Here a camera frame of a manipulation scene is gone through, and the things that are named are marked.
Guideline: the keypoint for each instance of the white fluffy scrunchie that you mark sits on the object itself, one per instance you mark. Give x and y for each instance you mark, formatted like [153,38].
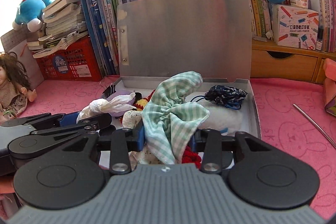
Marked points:
[225,120]

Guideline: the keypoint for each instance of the silver open cardboard box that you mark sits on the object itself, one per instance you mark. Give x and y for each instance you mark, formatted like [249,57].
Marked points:
[162,38]

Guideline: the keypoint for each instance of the purple fluffy scrunchie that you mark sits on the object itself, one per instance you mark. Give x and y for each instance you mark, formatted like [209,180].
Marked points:
[120,102]

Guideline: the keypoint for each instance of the brown haired doll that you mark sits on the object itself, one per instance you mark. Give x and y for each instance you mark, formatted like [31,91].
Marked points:
[15,87]

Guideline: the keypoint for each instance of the wooden drawer shelf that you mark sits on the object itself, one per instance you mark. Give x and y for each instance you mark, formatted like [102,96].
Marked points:
[272,61]

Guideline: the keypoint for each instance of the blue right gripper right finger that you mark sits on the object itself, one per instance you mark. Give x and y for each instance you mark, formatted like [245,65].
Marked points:
[196,142]

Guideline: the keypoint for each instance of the white plastic bag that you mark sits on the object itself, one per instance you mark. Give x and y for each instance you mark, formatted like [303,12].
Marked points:
[96,107]

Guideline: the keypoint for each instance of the stack of books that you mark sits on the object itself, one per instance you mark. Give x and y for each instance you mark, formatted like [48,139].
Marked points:
[63,24]

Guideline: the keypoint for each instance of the yellow red crochet scrunchie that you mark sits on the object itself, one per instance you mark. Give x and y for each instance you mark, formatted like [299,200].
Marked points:
[140,102]

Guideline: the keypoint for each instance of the white pencil print box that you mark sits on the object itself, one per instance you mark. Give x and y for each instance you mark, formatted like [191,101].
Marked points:
[295,27]

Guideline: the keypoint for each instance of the green checked fabric scrunchie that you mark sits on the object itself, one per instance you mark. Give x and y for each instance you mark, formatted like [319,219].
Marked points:
[169,121]

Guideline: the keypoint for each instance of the pink triangular toy house box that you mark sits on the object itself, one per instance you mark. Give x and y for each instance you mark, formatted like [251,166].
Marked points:
[330,86]

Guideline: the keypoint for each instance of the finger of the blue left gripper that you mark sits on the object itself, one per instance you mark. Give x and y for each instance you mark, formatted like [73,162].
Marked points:
[96,122]
[69,119]

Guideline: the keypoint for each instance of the pink rabbit print mat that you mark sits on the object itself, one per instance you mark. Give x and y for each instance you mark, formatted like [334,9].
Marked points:
[281,124]

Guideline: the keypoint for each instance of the metal rod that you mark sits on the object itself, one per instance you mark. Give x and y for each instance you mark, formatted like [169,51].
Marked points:
[316,125]

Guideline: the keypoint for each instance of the dark blue patterned scrunchie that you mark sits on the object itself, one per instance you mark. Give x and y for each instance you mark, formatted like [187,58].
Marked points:
[225,96]

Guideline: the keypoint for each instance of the red plastic basket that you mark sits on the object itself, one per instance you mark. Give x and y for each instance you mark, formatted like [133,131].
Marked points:
[76,63]

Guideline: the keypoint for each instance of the blue cat plush toy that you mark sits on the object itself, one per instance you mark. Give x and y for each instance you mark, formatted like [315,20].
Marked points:
[29,13]

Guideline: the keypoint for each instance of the red knitted scrunchie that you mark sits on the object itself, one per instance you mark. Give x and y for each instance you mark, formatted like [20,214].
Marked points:
[190,156]

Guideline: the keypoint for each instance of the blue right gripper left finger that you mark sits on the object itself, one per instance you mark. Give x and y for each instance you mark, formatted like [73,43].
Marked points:
[139,138]

